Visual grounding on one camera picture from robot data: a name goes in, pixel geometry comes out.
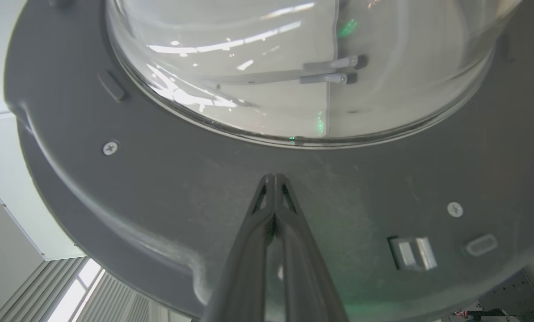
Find dark round washing machine door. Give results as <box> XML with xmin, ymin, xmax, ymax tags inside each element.
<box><xmin>3</xmin><ymin>0</ymin><xmax>534</xmax><ymax>322</ymax></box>

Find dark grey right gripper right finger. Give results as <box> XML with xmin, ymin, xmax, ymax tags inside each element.
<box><xmin>275</xmin><ymin>174</ymin><xmax>350</xmax><ymax>322</ymax></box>

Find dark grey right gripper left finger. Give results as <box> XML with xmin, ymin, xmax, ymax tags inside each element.
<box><xmin>200</xmin><ymin>174</ymin><xmax>277</xmax><ymax>322</ymax></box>

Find grey vertical window blind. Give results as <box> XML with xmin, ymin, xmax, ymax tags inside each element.
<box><xmin>0</xmin><ymin>256</ymin><xmax>169</xmax><ymax>322</ymax></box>

